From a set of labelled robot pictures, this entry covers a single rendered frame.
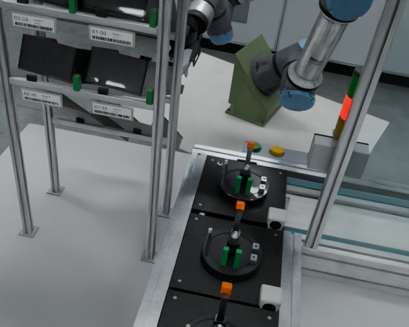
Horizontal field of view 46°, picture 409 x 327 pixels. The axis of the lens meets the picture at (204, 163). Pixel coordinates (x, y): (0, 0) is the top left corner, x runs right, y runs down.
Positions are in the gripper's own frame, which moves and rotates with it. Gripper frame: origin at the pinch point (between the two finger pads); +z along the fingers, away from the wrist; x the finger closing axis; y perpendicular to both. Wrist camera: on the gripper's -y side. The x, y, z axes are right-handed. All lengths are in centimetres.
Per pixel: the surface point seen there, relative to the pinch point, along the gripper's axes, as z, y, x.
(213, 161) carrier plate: 6.2, 28.3, -13.8
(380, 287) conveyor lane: 26, 30, -66
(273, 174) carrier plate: 4.2, 29.3, -31.5
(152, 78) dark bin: 13.7, -14.3, -4.3
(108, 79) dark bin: 18.1, -15.9, 3.5
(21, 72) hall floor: -99, 184, 185
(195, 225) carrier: 30.7, 16.9, -18.5
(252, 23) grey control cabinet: -226, 208, 43
